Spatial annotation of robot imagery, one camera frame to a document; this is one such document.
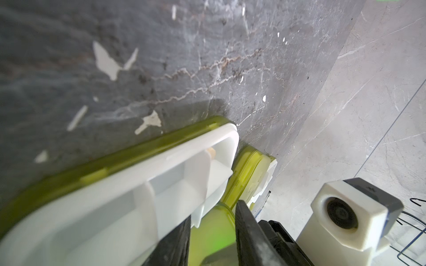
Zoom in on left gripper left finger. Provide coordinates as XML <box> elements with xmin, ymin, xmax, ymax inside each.
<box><xmin>142</xmin><ymin>216</ymin><xmax>191</xmax><ymax>266</ymax></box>

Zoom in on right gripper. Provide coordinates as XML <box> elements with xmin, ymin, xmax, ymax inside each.
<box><xmin>258</xmin><ymin>220</ymin><xmax>313</xmax><ymax>266</ymax></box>

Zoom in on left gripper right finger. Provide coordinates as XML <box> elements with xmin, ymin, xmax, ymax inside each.
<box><xmin>235</xmin><ymin>200</ymin><xmax>286</xmax><ymax>266</ymax></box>

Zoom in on green lid six-cell pillbox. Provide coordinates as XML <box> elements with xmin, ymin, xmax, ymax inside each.
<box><xmin>1</xmin><ymin>116</ymin><xmax>239</xmax><ymax>266</ymax></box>

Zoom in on small green pillbox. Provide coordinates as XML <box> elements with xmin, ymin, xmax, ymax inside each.
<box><xmin>220</xmin><ymin>145</ymin><xmax>277</xmax><ymax>211</ymax></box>

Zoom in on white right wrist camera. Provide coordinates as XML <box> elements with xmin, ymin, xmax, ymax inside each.
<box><xmin>296</xmin><ymin>177</ymin><xmax>404</xmax><ymax>266</ymax></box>

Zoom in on black wall hook rack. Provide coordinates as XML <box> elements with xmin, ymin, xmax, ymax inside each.
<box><xmin>391</xmin><ymin>197</ymin><xmax>426</xmax><ymax>266</ymax></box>

